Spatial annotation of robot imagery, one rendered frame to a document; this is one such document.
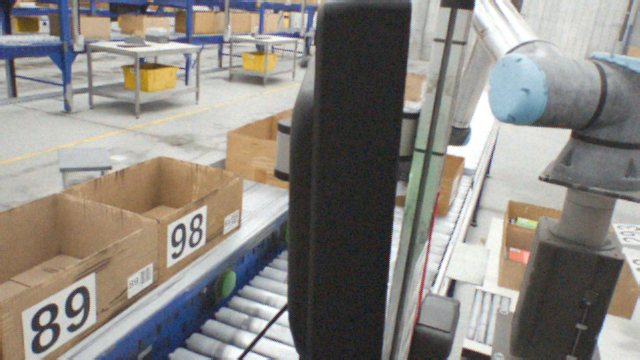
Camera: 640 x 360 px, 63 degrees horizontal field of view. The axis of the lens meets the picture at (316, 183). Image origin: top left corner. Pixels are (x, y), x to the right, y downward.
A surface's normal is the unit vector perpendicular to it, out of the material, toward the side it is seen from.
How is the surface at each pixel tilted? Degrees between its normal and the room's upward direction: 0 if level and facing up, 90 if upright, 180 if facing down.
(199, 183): 90
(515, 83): 92
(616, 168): 68
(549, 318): 90
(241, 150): 90
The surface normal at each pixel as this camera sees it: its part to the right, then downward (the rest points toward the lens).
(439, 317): 0.05, -0.89
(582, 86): 0.13, -0.04
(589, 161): -0.62, -0.18
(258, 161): -0.37, 0.29
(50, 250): 0.92, 0.20
